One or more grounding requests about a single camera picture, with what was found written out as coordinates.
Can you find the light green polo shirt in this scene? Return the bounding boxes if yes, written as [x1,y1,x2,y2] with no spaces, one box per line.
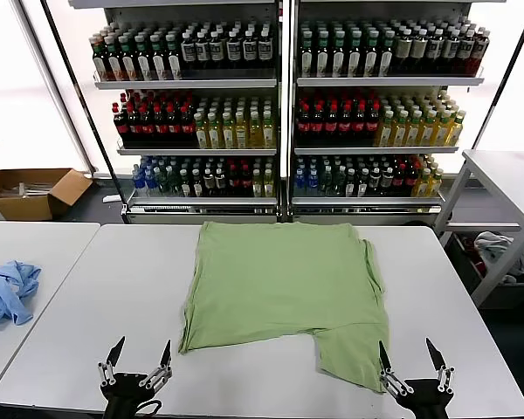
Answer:
[177,220,392,394]

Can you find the grey white crumpled cloth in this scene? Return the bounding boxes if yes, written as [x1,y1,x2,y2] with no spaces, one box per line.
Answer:
[473,230,516,271]

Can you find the small red cap cola bottle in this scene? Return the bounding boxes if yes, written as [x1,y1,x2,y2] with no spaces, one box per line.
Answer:
[225,165,240,198]
[392,163,406,197]
[403,163,418,197]
[238,165,252,198]

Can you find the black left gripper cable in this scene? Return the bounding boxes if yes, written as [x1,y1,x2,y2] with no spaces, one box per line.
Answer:
[134,399,163,415]

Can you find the open brown cardboard box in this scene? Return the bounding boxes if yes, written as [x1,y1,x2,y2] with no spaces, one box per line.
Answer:
[0,143,93,222]

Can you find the dark bottle beige label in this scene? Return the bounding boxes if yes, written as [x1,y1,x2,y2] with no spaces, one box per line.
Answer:
[395,26,412,75]
[410,26,428,75]

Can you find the crumpled light blue garment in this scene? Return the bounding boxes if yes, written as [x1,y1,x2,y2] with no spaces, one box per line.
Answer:
[0,260,43,329]

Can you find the red cloth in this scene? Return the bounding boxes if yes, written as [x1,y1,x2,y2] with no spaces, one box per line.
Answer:
[460,235,481,271]

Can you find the green cap white label bottle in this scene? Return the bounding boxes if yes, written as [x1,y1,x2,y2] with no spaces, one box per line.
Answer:
[105,35,121,82]
[347,30,364,79]
[378,30,396,78]
[134,34,152,82]
[300,31,316,79]
[165,33,183,81]
[119,34,137,82]
[362,30,380,79]
[314,31,332,79]
[330,30,348,79]
[91,37,108,82]
[149,33,168,82]

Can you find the grey metal beverage shelving unit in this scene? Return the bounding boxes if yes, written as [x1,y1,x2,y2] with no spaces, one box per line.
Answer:
[67,0,286,226]
[286,0,507,226]

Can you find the grey metal frame side table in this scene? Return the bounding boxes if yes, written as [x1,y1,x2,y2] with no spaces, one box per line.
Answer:
[434,148,524,306]

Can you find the yellow juice green cap bottle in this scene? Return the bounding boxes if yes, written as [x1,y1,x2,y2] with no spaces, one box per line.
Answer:
[248,110,264,148]
[207,111,223,148]
[221,111,237,148]
[393,109,410,148]
[235,111,250,148]
[436,109,452,148]
[194,112,209,148]
[376,109,396,148]
[262,110,277,148]
[448,109,466,148]
[422,109,438,148]
[408,109,424,148]

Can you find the black slanted metal pole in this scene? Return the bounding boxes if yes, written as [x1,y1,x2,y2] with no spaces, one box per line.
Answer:
[469,0,524,152]
[38,0,128,210]

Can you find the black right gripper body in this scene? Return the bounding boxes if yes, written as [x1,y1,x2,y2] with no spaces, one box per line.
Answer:
[395,377,456,419]

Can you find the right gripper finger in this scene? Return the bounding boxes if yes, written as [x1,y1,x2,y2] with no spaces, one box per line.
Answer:
[425,336,457,393]
[377,340,414,398]

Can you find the black storage crate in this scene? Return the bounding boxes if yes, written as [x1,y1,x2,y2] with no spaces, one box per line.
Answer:
[445,233,524,309]

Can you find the dark bottle white square label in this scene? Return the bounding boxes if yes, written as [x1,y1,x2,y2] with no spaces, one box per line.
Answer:
[443,27,460,75]
[181,29,197,71]
[226,29,244,71]
[196,29,212,71]
[258,28,274,71]
[458,27,475,75]
[243,28,259,71]
[210,29,227,71]
[427,27,445,75]

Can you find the white strips inside cardboard box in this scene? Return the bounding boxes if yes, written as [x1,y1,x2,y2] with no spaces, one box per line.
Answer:
[0,181,56,197]

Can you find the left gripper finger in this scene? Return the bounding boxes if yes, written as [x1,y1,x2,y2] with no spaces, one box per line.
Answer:
[97,334,127,388]
[138,339,174,390]

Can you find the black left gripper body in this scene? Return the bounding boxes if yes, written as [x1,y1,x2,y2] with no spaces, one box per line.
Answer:
[100,371,157,419]

